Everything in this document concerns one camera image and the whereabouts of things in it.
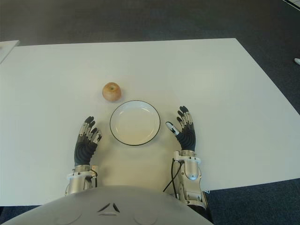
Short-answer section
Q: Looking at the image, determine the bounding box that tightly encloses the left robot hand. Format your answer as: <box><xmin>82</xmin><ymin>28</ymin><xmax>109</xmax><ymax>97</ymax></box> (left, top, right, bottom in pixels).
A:
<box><xmin>74</xmin><ymin>116</ymin><xmax>103</xmax><ymax>167</ymax></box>

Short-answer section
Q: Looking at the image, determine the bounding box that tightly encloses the yellow-red apple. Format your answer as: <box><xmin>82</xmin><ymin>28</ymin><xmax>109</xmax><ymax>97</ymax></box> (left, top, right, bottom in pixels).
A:
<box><xmin>102</xmin><ymin>82</ymin><xmax>122</xmax><ymax>103</ymax></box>

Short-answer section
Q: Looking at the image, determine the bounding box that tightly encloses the white plate with black rim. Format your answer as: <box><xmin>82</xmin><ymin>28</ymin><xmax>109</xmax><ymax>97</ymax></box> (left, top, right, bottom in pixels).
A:
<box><xmin>109</xmin><ymin>100</ymin><xmax>162</xmax><ymax>146</ymax></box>

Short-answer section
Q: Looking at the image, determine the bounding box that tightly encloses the grey robot torso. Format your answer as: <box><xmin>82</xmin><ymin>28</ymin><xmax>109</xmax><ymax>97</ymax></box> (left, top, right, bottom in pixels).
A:
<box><xmin>0</xmin><ymin>185</ymin><xmax>214</xmax><ymax>225</ymax></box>

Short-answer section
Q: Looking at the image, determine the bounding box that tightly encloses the white side table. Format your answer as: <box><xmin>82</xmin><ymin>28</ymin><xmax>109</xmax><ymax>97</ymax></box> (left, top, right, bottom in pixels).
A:
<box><xmin>0</xmin><ymin>40</ymin><xmax>20</xmax><ymax>64</ymax></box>

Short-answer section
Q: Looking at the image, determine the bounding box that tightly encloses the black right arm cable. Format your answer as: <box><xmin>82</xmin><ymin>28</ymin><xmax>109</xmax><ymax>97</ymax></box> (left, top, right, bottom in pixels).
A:
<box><xmin>162</xmin><ymin>158</ymin><xmax>182</xmax><ymax>198</ymax></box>

